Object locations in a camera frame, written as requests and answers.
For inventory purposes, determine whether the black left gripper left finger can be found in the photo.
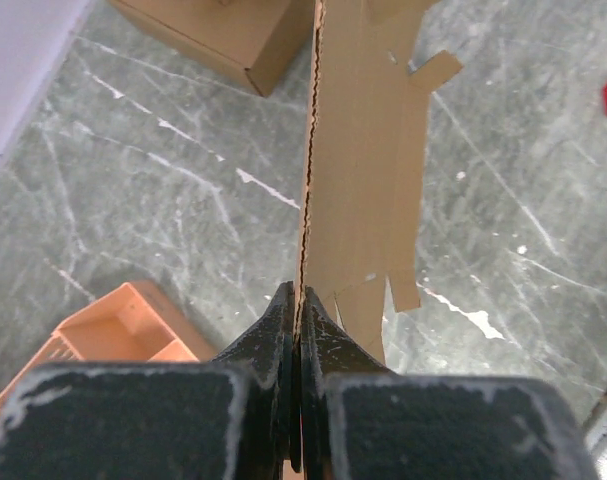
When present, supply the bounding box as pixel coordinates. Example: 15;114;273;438
0;282;298;479

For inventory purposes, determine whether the closed cardboard box under book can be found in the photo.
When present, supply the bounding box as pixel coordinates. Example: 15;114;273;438
111;0;315;97

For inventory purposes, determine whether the orange plastic file organizer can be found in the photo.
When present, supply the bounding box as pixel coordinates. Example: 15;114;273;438
0;280;217;413

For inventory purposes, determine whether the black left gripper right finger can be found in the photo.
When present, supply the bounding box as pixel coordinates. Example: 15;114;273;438
298;290;597;479

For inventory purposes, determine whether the cardboard box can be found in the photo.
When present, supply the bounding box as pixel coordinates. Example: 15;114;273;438
295;1;461;360
111;0;315;97

